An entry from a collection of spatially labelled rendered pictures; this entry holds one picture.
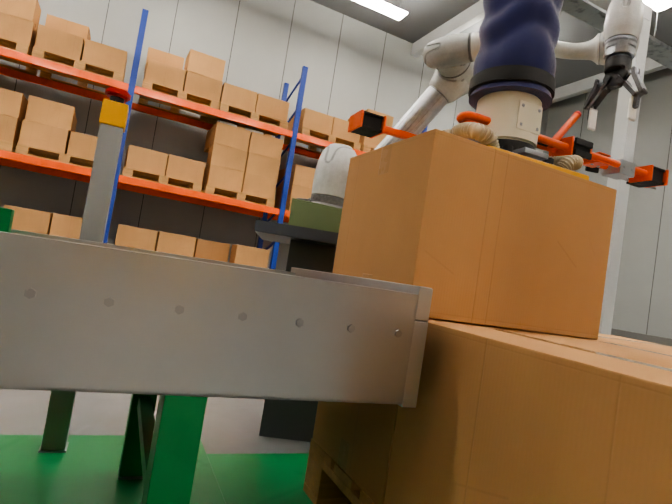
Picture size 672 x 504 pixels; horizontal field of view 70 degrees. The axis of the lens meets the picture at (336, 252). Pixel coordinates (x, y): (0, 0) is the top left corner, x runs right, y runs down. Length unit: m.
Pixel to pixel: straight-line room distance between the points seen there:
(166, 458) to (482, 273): 0.74
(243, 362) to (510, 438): 0.41
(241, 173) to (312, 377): 7.77
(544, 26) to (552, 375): 0.99
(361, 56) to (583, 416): 10.95
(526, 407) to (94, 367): 0.60
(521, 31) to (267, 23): 9.51
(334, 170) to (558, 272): 0.91
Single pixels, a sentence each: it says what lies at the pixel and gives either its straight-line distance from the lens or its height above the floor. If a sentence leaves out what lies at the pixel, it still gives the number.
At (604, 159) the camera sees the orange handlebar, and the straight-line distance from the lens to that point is 1.67.
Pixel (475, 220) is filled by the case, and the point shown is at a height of 0.77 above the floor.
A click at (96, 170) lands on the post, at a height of 0.79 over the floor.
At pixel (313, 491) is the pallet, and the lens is 1.43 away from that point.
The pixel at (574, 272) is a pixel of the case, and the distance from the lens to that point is 1.35.
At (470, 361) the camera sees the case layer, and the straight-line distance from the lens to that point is 0.87.
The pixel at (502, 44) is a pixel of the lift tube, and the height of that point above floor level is 1.27.
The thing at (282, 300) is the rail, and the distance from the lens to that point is 0.74.
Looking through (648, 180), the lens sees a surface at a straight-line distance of 1.82.
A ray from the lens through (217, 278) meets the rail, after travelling 0.71.
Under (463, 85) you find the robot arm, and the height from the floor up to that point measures 1.42.
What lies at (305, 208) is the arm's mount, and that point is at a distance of 1.69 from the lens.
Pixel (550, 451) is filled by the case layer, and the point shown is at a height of 0.42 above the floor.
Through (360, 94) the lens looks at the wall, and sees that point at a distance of 11.17.
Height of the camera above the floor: 0.61
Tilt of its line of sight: 3 degrees up
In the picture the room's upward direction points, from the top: 9 degrees clockwise
